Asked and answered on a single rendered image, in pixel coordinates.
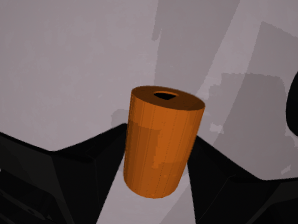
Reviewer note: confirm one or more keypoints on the orange knob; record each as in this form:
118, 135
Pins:
163, 123

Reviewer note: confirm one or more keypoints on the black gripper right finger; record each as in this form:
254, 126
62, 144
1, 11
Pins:
224, 193

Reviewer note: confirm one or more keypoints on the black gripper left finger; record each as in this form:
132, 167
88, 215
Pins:
79, 177

